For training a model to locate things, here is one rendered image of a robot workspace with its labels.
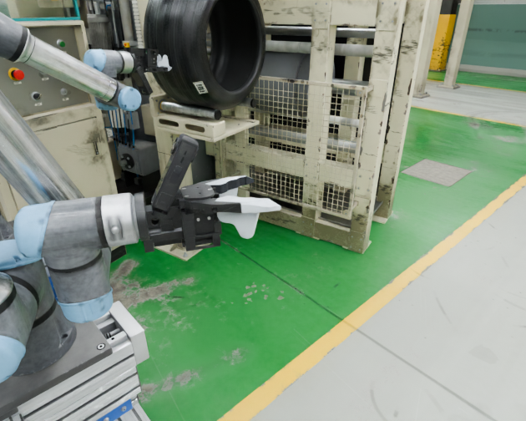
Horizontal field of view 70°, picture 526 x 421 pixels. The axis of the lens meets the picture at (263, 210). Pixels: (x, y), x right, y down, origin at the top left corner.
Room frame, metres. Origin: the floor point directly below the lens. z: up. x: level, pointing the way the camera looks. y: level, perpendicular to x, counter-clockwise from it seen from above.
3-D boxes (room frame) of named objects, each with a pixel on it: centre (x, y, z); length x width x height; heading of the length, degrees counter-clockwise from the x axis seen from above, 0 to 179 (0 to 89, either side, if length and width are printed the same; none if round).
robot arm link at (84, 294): (0.48, 0.28, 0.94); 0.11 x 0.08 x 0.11; 17
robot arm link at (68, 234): (0.46, 0.28, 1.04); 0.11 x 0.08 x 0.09; 107
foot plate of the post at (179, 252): (2.01, 0.50, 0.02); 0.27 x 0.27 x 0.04; 57
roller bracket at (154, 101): (1.99, 0.42, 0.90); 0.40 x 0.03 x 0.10; 147
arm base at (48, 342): (0.55, 0.46, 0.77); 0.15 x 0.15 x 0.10
